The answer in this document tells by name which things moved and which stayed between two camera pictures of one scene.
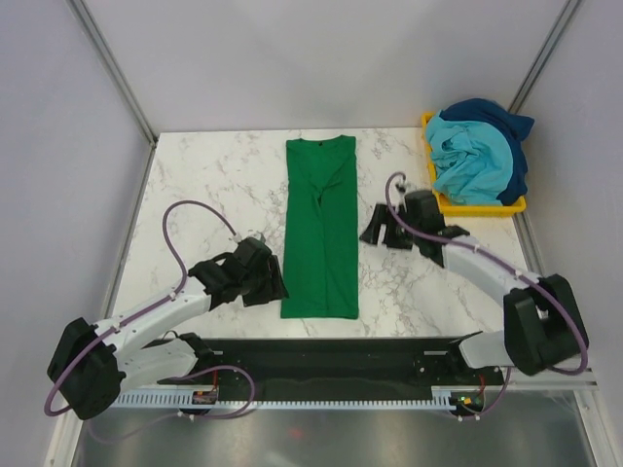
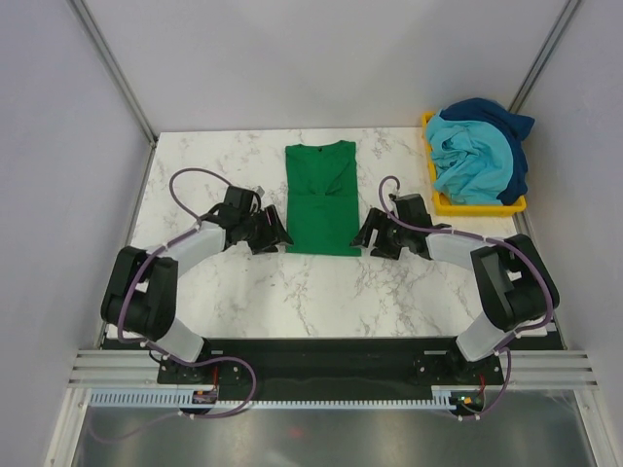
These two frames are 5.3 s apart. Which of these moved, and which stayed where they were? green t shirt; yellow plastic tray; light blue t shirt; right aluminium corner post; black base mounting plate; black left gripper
Moved: black left gripper; green t shirt
Stayed: yellow plastic tray; black base mounting plate; light blue t shirt; right aluminium corner post
